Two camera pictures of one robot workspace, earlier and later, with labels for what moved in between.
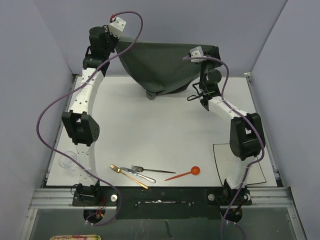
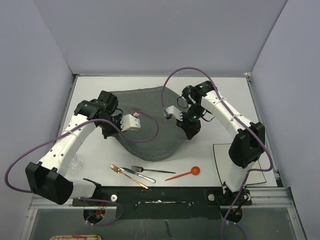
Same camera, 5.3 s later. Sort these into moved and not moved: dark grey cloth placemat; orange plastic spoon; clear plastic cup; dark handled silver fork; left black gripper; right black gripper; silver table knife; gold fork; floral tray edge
Moved: right black gripper; dark grey cloth placemat; left black gripper
Not moved: floral tray edge; orange plastic spoon; clear plastic cup; dark handled silver fork; gold fork; silver table knife
